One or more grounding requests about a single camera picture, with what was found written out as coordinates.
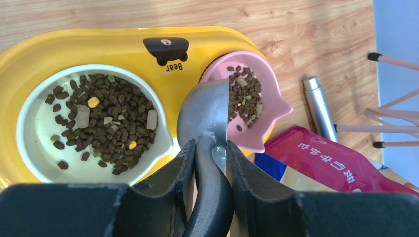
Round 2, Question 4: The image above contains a yellow double bowl feeder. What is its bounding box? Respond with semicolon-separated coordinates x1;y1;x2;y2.
0;26;260;189

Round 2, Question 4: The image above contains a cream bowl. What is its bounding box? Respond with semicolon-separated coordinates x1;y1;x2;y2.
16;64;173;185

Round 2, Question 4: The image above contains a kibble in pink bowl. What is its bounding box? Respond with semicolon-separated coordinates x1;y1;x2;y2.
226;66;263;128

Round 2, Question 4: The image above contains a pet food bag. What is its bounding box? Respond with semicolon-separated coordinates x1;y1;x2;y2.
254;126;419;196

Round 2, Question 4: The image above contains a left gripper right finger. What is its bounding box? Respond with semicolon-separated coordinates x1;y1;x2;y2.
226;141;419;237

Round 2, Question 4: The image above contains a kibble in cream bowl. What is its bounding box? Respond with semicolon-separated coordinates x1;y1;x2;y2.
45;74;159;175

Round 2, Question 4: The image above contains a pink bowl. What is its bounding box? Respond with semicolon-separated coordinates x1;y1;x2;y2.
200;51;293;153

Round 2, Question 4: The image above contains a silver microphone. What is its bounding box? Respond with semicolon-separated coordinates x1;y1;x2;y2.
302;76;338;143

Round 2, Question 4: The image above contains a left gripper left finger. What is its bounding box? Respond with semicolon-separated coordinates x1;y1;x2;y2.
0;140;196;237

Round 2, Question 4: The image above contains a metal scoop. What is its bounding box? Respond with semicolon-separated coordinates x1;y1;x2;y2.
176;79;234;237

